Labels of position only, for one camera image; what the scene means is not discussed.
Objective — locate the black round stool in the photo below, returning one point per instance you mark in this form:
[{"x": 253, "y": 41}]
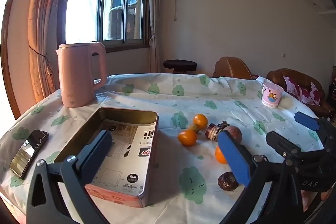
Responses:
[{"x": 179, "y": 65}]

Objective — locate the orange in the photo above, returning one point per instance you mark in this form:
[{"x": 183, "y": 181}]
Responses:
[
  {"x": 187, "y": 137},
  {"x": 220, "y": 155},
  {"x": 200, "y": 120}
]

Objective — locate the narrow beige curtain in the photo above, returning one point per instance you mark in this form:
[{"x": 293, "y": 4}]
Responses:
[{"x": 155, "y": 16}]

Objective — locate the brown wooden door frame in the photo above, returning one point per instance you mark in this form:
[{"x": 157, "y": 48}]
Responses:
[{"x": 6, "y": 56}]

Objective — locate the black smartphone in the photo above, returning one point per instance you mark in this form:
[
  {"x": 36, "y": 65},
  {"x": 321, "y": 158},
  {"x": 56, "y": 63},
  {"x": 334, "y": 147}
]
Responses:
[{"x": 26, "y": 154}]

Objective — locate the pink electric kettle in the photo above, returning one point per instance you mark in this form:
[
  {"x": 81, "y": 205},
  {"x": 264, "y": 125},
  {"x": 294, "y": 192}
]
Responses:
[{"x": 76, "y": 74}]

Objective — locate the printed paper sheet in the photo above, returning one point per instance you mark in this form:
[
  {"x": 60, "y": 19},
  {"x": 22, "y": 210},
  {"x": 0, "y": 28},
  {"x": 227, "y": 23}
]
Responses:
[{"x": 131, "y": 150}]

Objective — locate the white green-cloud tablecloth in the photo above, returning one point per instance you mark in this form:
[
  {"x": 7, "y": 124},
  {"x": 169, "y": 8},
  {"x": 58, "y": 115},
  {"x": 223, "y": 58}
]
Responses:
[{"x": 168, "y": 98}]

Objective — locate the brown leather chair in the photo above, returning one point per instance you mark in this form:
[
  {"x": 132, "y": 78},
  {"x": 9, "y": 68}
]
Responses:
[{"x": 231, "y": 66}]

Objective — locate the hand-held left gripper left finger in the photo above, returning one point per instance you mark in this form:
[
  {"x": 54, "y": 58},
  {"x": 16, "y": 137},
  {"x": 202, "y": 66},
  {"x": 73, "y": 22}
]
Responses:
[{"x": 97, "y": 150}]

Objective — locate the purple passion fruit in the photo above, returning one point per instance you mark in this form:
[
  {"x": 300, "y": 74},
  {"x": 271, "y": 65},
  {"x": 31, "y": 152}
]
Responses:
[{"x": 235, "y": 133}]

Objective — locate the small yellow-green round fruit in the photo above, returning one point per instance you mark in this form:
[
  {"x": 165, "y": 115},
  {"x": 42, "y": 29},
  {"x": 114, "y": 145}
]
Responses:
[{"x": 193, "y": 127}]

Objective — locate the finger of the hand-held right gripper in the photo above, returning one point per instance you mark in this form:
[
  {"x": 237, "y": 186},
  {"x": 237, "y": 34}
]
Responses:
[
  {"x": 281, "y": 144},
  {"x": 305, "y": 120}
]

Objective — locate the sliding glass window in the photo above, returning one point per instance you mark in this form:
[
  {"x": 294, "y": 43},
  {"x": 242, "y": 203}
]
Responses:
[{"x": 84, "y": 3}]

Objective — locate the brown leather sofa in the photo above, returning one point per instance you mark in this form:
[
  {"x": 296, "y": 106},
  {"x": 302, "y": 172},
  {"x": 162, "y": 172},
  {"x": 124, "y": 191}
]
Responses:
[{"x": 278, "y": 77}]

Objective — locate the pink cartoon cup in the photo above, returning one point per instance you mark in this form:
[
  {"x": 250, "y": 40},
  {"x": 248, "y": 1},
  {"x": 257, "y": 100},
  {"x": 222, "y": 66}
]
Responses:
[{"x": 271, "y": 96}]

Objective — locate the pink rectangular tin box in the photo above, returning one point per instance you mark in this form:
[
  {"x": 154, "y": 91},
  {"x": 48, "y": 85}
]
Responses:
[{"x": 118, "y": 198}]

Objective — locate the purple floral cushion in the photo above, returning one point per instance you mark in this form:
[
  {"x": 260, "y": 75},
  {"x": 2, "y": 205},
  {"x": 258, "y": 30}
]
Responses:
[{"x": 296, "y": 88}]

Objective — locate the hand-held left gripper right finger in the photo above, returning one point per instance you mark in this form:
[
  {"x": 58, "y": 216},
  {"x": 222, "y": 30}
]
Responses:
[{"x": 233, "y": 158}]

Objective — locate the peach patterned curtain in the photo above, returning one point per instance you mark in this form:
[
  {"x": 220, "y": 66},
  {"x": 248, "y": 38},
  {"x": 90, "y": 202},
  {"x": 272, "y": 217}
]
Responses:
[{"x": 42, "y": 29}]

